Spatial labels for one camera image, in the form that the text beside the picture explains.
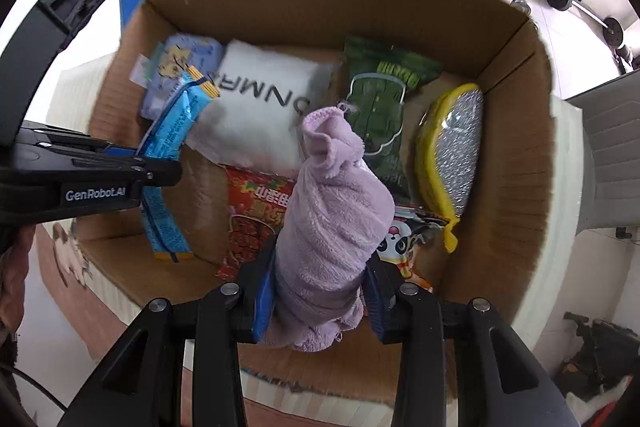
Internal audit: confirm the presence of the cardboard box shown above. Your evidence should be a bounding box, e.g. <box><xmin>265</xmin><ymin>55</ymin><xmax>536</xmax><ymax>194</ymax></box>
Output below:
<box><xmin>75</xmin><ymin>0</ymin><xmax>553</xmax><ymax>408</ymax></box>

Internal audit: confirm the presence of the long blue snack packet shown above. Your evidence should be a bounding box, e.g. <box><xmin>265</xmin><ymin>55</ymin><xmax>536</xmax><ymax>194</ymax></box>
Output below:
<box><xmin>137</xmin><ymin>67</ymin><xmax>221</xmax><ymax>264</ymax></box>

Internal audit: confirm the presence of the green snack packet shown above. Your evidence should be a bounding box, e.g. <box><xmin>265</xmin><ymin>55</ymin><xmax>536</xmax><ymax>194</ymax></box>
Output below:
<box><xmin>342</xmin><ymin>36</ymin><xmax>443</xmax><ymax>208</ymax></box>

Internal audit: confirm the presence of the silver yellow-edged packet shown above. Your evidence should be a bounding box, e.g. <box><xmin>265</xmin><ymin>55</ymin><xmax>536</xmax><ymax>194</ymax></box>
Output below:
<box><xmin>415</xmin><ymin>83</ymin><xmax>485</xmax><ymax>253</ymax></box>

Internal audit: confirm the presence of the person's left forearm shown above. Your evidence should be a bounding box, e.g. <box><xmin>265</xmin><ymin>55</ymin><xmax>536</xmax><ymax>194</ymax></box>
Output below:
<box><xmin>0</xmin><ymin>227</ymin><xmax>37</xmax><ymax>338</ymax></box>

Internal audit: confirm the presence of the white pillow pack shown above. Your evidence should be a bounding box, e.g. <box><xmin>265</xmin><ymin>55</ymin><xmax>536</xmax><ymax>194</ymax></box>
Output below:
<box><xmin>187</xmin><ymin>39</ymin><xmax>343</xmax><ymax>172</ymax></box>

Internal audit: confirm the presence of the black folded stand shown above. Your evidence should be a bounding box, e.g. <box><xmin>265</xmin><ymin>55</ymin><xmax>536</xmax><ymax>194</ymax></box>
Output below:
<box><xmin>560</xmin><ymin>312</ymin><xmax>626</xmax><ymax>388</ymax></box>

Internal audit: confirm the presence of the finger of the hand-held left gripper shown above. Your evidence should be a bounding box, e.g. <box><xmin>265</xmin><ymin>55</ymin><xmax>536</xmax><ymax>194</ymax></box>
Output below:
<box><xmin>20</xmin><ymin>121</ymin><xmax>146</xmax><ymax>158</ymax></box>
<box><xmin>50</xmin><ymin>154</ymin><xmax>183</xmax><ymax>195</ymax></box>

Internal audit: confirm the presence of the white goose plush toy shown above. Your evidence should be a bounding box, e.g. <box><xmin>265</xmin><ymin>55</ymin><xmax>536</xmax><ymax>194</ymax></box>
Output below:
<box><xmin>565</xmin><ymin>377</ymin><xmax>638</xmax><ymax>427</ymax></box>

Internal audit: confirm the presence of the purple fleece towel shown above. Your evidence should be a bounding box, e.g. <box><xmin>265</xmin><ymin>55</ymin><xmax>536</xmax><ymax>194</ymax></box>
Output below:
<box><xmin>262</xmin><ymin>104</ymin><xmax>396</xmax><ymax>353</ymax></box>

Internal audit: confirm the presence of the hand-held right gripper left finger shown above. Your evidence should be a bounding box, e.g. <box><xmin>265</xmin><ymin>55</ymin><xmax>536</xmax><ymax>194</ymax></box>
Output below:
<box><xmin>57</xmin><ymin>252</ymin><xmax>277</xmax><ymax>427</ymax></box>

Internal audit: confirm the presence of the black cable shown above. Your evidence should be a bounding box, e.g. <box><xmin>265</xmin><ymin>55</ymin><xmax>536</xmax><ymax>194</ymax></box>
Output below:
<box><xmin>0</xmin><ymin>366</ymin><xmax>67</xmax><ymax>412</ymax></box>

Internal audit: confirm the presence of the grey shell chair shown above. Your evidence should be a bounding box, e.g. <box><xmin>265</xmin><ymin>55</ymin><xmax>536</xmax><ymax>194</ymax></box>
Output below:
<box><xmin>565</xmin><ymin>72</ymin><xmax>640</xmax><ymax>238</ymax></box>

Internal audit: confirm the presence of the red snack packet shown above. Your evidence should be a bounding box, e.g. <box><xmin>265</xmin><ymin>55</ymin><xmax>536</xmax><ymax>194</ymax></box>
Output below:
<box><xmin>217</xmin><ymin>167</ymin><xmax>296</xmax><ymax>283</ymax></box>

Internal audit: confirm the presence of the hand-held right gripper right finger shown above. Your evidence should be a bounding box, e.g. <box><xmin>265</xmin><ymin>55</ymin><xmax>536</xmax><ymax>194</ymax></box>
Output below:
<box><xmin>365</xmin><ymin>264</ymin><xmax>571</xmax><ymax>427</ymax></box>

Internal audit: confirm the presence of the light blue star packet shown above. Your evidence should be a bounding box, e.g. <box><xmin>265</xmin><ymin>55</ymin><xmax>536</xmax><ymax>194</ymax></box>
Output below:
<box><xmin>131</xmin><ymin>34</ymin><xmax>224</xmax><ymax>120</ymax></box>

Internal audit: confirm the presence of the orange panda snack packet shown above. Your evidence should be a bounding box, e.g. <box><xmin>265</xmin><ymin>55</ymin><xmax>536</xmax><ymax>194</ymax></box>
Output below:
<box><xmin>377</xmin><ymin>204</ymin><xmax>451</xmax><ymax>293</ymax></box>

